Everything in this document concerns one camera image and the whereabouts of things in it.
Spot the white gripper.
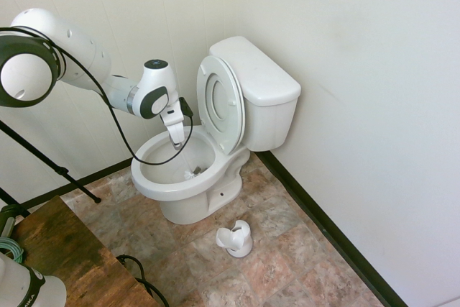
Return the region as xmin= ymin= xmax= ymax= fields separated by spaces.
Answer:
xmin=160 ymin=97 xmax=187 ymax=152

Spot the white toilet brush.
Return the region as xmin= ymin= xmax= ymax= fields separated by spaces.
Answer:
xmin=178 ymin=147 xmax=198 ymax=182

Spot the white toilet bowl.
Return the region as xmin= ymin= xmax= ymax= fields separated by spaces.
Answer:
xmin=130 ymin=129 xmax=252 ymax=226

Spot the white toilet seat with lid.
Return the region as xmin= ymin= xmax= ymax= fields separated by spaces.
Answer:
xmin=195 ymin=55 xmax=247 ymax=156

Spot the white toilet tank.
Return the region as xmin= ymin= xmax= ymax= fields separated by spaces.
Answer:
xmin=243 ymin=88 xmax=300 ymax=152

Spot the white toilet tank lid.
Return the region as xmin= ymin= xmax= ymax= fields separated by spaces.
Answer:
xmin=208 ymin=35 xmax=302 ymax=108

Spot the white toilet brush holder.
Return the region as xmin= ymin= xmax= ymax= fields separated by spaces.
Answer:
xmin=215 ymin=219 xmax=253 ymax=259

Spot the black rubber baseboard strip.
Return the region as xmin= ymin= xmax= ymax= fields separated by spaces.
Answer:
xmin=19 ymin=157 xmax=134 ymax=211
xmin=255 ymin=150 xmax=411 ymax=307

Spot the brown wooden board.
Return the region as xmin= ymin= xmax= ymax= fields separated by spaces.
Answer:
xmin=9 ymin=194 xmax=157 ymax=307

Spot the green black clamp tool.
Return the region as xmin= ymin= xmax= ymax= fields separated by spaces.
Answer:
xmin=0 ymin=203 xmax=23 ymax=247

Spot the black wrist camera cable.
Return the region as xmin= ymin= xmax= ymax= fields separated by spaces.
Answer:
xmin=0 ymin=25 xmax=196 ymax=168

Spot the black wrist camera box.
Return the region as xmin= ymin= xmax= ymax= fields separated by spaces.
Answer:
xmin=178 ymin=96 xmax=196 ymax=118

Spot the black camera tripod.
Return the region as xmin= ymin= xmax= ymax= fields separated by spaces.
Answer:
xmin=0 ymin=119 xmax=103 ymax=216

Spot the black floor cable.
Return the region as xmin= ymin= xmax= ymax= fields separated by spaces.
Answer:
xmin=116 ymin=254 xmax=170 ymax=307

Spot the green coiled cable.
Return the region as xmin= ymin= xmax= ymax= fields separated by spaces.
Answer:
xmin=0 ymin=237 xmax=25 ymax=265

